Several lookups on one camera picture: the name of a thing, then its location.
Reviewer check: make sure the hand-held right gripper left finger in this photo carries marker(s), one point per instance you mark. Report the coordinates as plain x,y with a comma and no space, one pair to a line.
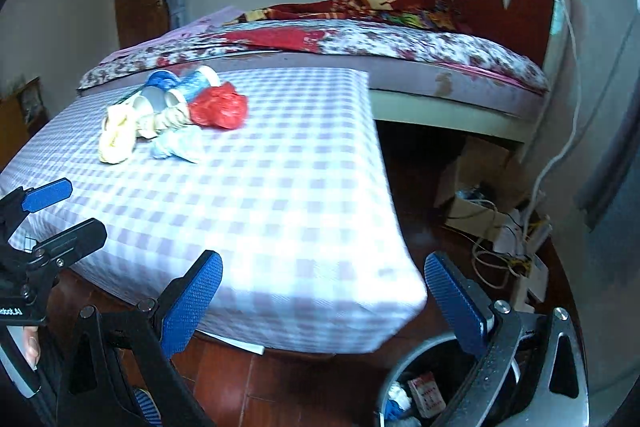
192,302

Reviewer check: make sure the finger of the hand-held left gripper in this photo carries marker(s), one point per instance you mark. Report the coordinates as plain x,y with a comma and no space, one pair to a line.
47,196
75,237

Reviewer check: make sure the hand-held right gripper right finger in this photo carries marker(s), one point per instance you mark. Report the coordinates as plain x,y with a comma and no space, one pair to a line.
455,302

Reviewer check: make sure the black trash can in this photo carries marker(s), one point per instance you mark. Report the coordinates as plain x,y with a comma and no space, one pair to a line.
450,377

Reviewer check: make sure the pale yellow bag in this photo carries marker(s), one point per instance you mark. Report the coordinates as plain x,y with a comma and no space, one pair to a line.
117,137

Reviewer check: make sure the person's left hand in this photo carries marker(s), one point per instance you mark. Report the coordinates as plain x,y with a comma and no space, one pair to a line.
31,344

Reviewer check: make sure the white router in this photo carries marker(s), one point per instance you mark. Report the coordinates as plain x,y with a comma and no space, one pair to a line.
525,267

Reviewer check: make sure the wooden cabinet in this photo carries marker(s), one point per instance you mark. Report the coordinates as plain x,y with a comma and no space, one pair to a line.
22,117

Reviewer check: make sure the cigarette pack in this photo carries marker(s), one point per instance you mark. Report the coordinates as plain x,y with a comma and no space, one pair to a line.
426,394

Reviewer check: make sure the crumpled white tissue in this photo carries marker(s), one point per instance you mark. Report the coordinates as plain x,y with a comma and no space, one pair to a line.
400,397

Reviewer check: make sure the checkered tablecloth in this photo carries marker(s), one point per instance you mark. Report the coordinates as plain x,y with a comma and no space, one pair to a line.
250,207

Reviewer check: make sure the blue striped slipper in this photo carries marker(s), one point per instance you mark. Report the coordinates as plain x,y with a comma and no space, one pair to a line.
145,407

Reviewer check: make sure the cardboard box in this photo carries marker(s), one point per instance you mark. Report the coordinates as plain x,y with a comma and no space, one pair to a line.
480,177

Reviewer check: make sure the crumpled light blue bag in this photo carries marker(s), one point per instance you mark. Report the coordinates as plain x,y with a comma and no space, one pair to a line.
177,144

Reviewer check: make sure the white paper cup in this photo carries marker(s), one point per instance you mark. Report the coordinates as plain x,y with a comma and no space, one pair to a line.
149,101

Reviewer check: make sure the crumpled beige bag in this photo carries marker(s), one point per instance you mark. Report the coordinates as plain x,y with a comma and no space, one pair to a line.
167,119

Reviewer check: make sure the blue patterned paper cup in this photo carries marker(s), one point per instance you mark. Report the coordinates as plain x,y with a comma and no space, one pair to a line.
192,84
161,81

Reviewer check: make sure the red plastic bag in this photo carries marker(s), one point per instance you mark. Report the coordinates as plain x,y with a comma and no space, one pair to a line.
220,107

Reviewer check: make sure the pink cloth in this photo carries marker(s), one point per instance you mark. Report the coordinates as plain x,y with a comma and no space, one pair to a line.
215,18

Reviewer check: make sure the floral mattress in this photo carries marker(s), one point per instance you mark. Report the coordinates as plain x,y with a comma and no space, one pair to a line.
440,52

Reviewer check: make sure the red and white headboard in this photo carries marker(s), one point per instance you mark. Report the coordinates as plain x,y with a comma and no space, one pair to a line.
505,2

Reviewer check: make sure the red printed blanket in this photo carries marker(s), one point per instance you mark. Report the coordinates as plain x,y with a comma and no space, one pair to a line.
370,2

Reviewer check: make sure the white bed frame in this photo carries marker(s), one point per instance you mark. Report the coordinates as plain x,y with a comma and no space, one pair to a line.
450,117

